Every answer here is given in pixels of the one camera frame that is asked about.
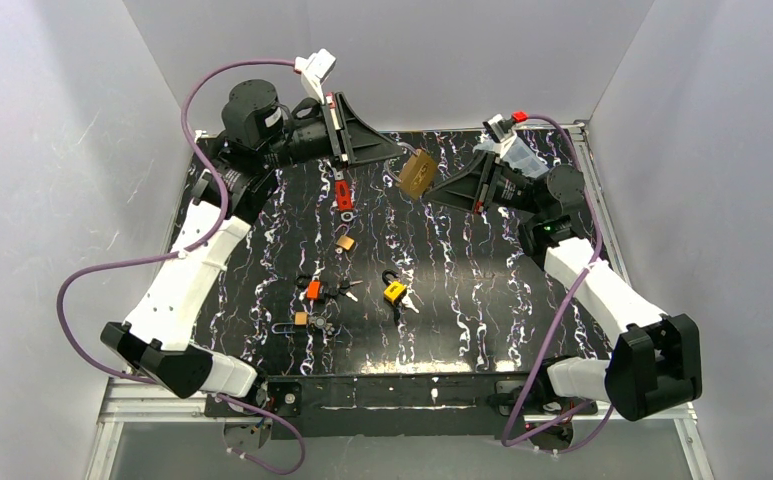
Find large brass padlock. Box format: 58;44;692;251
384;141;437;201

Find yellow padlock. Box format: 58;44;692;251
381;269;407;307

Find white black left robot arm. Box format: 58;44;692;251
101;79;403;398

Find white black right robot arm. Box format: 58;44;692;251
424;150;703;421

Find clear plastic screw box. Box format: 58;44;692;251
502;136;549;178

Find small brass padlock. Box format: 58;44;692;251
335;228;357;253

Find black head keys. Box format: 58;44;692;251
325;280;361;302

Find orange black padlock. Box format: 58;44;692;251
295;274;329;303

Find long shackle orange padlock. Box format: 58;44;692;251
271;312;309;335

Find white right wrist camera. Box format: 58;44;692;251
482;111;529;157

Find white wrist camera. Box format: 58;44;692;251
482;111;529;157
293;48;337;104

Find red handled adjustable wrench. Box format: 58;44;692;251
333;168;355;223

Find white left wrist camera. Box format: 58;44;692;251
293;48;337;104

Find silver keys on ring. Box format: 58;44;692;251
397;292;420;314

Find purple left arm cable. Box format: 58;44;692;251
55;58;306;476

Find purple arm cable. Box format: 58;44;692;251
499;113;616;455
55;58;306;476

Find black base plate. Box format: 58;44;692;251
203;374;599;441

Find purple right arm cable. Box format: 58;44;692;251
499;113;616;455

